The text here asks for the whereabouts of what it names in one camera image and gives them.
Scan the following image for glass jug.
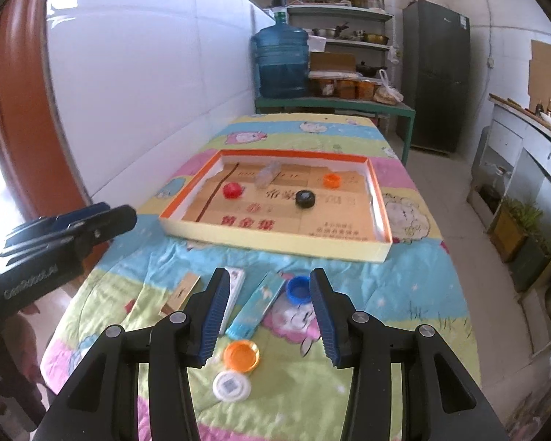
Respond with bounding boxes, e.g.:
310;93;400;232
490;168;510;196

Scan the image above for blue bottle cap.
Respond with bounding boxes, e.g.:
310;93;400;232
286;276;314;305

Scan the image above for yellow planter box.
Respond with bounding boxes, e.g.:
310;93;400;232
491;197;540;262

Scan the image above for gold lipstick box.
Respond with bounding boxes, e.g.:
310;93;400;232
158;272;201;318

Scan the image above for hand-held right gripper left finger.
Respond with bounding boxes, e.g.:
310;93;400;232
37;267;231;441

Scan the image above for white cartoon lighter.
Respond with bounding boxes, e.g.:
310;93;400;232
226;266;247;315

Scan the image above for blue water jug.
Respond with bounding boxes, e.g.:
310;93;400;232
250;0;310;99

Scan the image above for white bottle cap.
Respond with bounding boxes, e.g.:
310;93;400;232
212;371;251;401

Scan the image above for metal bowls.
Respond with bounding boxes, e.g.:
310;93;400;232
312;28;390;46

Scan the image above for person's left forearm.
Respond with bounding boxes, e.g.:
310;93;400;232
0;312;47;428

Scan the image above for black pan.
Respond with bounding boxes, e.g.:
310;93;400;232
356;62;389;79

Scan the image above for grey kitchen counter cabinet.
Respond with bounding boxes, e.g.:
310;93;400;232
468;94;551;359

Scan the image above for dark green planter box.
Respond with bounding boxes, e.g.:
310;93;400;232
512;234;551;292

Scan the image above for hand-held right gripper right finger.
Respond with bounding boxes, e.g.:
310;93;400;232
309;268;510;441

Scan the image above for cartoon sheep printed blanket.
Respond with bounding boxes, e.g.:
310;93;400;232
41;112;480;441

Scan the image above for plastic bag of bread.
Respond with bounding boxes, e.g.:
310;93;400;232
373;69;404;104

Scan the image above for green metal table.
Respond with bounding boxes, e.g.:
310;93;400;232
255;94;416;166

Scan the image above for brown cardboard box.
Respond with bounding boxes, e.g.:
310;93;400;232
310;51;356;74

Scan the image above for large cardboard wall sheet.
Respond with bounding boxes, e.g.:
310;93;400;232
528;39;551;102

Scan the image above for teal toothpaste box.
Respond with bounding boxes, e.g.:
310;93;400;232
225;271;288;338

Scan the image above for light orange bottle cap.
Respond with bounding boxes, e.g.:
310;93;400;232
223;340;261;371

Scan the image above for dark grey refrigerator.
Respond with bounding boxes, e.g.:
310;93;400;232
401;0;471;154

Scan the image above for shallow orange-rimmed cardboard box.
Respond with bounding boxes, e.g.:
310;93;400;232
158;149;394;263

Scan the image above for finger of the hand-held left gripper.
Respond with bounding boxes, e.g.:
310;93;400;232
4;205;137;268
4;202;113;251

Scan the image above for red-brown door frame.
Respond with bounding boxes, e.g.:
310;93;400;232
0;0;93;221

